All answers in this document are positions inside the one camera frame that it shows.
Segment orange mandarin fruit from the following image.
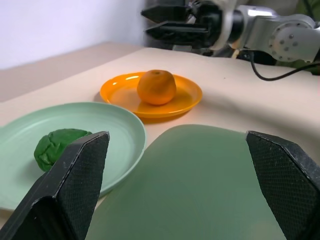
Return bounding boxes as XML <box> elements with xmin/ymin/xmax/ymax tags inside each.
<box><xmin>136</xmin><ymin>69</ymin><xmax>177</xmax><ymax>106</ymax></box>

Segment green leafy vegetable ball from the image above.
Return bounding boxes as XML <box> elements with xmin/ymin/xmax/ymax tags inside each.
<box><xmin>33</xmin><ymin>128</ymin><xmax>94</xmax><ymax>173</ymax></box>

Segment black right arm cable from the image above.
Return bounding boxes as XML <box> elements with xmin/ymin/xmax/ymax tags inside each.
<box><xmin>249</xmin><ymin>51</ymin><xmax>320</xmax><ymax>81</ymax></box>

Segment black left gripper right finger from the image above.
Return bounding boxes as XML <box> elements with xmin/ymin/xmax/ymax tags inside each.
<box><xmin>245</xmin><ymin>130</ymin><xmax>320</xmax><ymax>240</ymax></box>

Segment orange plastic plate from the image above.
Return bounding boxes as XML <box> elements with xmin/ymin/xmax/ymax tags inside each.
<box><xmin>99</xmin><ymin>71</ymin><xmax>203</xmax><ymax>119</ymax></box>

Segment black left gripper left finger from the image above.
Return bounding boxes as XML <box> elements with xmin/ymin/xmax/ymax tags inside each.
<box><xmin>0</xmin><ymin>130</ymin><xmax>111</xmax><ymax>240</ymax></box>

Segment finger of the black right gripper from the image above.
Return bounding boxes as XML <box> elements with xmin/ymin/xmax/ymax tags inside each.
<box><xmin>144</xmin><ymin>21</ymin><xmax>209</xmax><ymax>43</ymax></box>
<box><xmin>140</xmin><ymin>4</ymin><xmax>191</xmax><ymax>24</ymax></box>

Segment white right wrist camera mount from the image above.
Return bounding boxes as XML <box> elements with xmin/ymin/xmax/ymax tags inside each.
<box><xmin>211</xmin><ymin>0</ymin><xmax>242</xmax><ymax>51</ymax></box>

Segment light green plastic plate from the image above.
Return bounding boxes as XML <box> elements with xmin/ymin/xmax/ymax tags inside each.
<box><xmin>0</xmin><ymin>101</ymin><xmax>147</xmax><ymax>211</ymax></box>

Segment dark green plate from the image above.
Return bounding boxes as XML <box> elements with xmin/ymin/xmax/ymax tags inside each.
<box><xmin>86</xmin><ymin>124</ymin><xmax>287</xmax><ymax>240</ymax></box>

